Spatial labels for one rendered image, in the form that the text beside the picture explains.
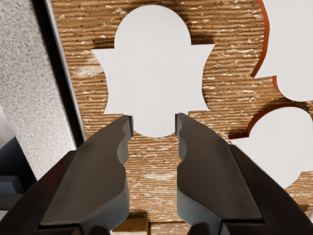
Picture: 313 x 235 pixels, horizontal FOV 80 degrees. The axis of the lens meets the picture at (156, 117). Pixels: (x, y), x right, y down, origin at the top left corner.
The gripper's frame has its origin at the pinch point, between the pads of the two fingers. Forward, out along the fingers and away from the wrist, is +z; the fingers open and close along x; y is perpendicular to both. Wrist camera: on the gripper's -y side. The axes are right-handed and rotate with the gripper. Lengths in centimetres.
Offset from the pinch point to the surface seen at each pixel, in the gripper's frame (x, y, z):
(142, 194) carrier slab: -2.8, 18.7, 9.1
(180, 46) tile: 2.8, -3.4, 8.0
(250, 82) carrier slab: 10.8, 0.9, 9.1
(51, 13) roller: -10.4, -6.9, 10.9
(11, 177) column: -30.6, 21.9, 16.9
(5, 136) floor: -112, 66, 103
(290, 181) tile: 18.9, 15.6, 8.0
